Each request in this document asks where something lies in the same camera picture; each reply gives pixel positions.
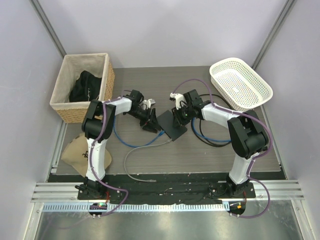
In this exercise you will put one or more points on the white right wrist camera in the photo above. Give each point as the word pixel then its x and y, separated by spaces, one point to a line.
pixel 179 100

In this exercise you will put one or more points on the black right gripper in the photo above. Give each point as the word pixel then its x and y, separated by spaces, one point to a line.
pixel 178 120

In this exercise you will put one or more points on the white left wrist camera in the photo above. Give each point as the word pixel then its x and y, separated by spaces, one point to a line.
pixel 147 104

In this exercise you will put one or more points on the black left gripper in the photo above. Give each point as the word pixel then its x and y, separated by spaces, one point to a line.
pixel 152 125

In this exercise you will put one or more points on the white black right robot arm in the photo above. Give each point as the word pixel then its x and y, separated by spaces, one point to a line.
pixel 247 135

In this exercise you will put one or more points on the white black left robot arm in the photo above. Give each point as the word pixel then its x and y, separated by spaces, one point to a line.
pixel 98 125

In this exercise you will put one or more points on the dark grey network switch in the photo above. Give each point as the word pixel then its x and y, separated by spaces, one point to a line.
pixel 167 124

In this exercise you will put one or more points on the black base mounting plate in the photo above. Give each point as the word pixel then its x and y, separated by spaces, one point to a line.
pixel 167 192

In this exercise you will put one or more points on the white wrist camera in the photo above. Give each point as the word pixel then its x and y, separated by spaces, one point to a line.
pixel 179 100
pixel 147 104

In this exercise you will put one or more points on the black cloth in basket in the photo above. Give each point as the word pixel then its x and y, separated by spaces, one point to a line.
pixel 86 88

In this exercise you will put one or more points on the aluminium rail frame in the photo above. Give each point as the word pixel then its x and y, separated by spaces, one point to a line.
pixel 268 189

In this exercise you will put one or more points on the white slotted cable duct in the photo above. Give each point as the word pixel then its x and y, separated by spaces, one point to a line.
pixel 101 208

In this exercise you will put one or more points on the white perforated plastic basket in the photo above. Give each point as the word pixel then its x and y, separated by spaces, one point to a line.
pixel 239 84

